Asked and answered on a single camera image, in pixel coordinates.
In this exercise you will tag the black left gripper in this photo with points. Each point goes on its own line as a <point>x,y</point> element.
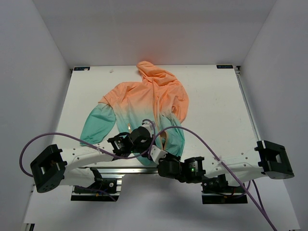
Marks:
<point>150,140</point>

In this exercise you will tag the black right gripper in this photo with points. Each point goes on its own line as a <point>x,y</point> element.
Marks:
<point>170,155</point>

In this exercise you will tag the orange and teal jacket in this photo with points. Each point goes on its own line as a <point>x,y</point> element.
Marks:
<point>159,97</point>

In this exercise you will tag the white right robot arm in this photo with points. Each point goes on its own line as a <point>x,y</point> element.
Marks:
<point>267,159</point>

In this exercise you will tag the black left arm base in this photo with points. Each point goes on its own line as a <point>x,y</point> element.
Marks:
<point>101,190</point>

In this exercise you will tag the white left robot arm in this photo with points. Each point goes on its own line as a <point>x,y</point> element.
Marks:
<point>55,166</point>

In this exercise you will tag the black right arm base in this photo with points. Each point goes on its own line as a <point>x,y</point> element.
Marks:
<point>217,191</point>

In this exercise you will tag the blue left corner sticker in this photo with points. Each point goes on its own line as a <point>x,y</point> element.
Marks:
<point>85,68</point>

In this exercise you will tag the blue corner sticker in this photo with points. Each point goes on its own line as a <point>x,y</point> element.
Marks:
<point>224,66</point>
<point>85,68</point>

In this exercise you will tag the blue right corner sticker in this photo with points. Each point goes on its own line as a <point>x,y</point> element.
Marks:
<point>224,66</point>

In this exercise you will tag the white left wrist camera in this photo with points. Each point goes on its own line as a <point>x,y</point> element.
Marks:
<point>149,125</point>

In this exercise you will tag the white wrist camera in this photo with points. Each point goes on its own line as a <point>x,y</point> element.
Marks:
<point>149,125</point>
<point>156,154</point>

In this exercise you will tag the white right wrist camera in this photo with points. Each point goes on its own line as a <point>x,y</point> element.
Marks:
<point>156,154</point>

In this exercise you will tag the aluminium table frame rail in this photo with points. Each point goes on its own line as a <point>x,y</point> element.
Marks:
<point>237,70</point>

